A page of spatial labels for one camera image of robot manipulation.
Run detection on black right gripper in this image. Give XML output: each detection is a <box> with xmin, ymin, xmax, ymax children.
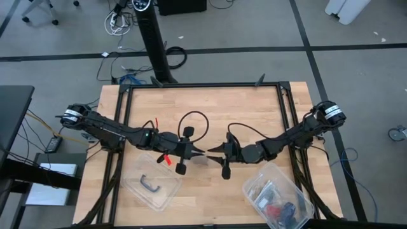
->
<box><xmin>207</xmin><ymin>132</ymin><xmax>265</xmax><ymax>181</ymax></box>

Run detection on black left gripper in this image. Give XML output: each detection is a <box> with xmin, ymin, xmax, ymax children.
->
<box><xmin>139</xmin><ymin>126</ymin><xmax>206</xmax><ymax>176</ymax></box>

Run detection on clear plastic storage bin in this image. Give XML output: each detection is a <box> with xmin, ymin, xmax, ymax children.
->
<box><xmin>242</xmin><ymin>162</ymin><xmax>315</xmax><ymax>229</ymax></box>

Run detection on red pouch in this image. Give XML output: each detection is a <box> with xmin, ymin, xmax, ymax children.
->
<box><xmin>265</xmin><ymin>203</ymin><xmax>282</xmax><ymax>220</ymax></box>

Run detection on blue pouch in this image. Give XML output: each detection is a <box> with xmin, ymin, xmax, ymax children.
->
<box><xmin>279</xmin><ymin>202</ymin><xmax>298</xmax><ymax>223</ymax></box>

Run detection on black power adapter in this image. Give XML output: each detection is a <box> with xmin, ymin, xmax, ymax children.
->
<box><xmin>44</xmin><ymin>135</ymin><xmax>64</xmax><ymax>154</ymax></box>

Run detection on black floor box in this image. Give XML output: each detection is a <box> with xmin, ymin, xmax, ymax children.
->
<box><xmin>157</xmin><ymin>0</ymin><xmax>207</xmax><ymax>17</ymax></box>

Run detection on white flat box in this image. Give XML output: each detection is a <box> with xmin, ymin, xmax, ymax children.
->
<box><xmin>25</xmin><ymin>162</ymin><xmax>78</xmax><ymax>206</ymax></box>

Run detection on gray caster wheel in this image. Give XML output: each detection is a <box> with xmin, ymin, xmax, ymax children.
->
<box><xmin>387</xmin><ymin>125</ymin><xmax>407</xmax><ymax>142</ymax></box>

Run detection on black desk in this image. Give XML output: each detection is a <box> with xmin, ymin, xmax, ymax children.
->
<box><xmin>0</xmin><ymin>85</ymin><xmax>82</xmax><ymax>229</ymax></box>

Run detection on gray office chair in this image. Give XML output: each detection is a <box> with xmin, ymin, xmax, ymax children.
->
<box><xmin>21</xmin><ymin>0</ymin><xmax>80</xmax><ymax>26</ymax></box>

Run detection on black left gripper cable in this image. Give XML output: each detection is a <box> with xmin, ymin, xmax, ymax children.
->
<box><xmin>177</xmin><ymin>110</ymin><xmax>210</xmax><ymax>144</ymax></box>

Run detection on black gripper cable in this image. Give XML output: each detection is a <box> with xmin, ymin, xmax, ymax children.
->
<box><xmin>226</xmin><ymin>122</ymin><xmax>273</xmax><ymax>142</ymax></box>
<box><xmin>177</xmin><ymin>110</ymin><xmax>210</xmax><ymax>144</ymax></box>

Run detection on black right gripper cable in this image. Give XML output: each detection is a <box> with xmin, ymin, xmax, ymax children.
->
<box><xmin>226</xmin><ymin>122</ymin><xmax>273</xmax><ymax>142</ymax></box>

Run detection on clear plastic lid black handle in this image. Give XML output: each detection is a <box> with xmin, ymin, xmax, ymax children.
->
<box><xmin>120</xmin><ymin>152</ymin><xmax>183</xmax><ymax>213</ymax></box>

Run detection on blue cable bundle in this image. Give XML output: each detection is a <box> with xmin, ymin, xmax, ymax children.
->
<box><xmin>119</xmin><ymin>73</ymin><xmax>147</xmax><ymax>86</ymax></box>

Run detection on coiled black floor cable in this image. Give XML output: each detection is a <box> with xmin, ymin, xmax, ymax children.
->
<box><xmin>165</xmin><ymin>46</ymin><xmax>188</xmax><ymax>70</ymax></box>

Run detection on black thin floor cable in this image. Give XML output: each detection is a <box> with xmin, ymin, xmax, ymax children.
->
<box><xmin>97</xmin><ymin>52</ymin><xmax>153</xmax><ymax>82</ymax></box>

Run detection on blue floor cable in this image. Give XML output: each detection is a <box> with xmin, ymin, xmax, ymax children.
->
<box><xmin>330</xmin><ymin>147</ymin><xmax>379</xmax><ymax>223</ymax></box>

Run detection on yellow floor cable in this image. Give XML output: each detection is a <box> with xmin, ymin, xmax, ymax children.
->
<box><xmin>25</xmin><ymin>111</ymin><xmax>90</xmax><ymax>147</ymax></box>

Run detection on white power strip cables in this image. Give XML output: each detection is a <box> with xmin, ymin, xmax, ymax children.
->
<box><xmin>104</xmin><ymin>11</ymin><xmax>133</xmax><ymax>36</ymax></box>

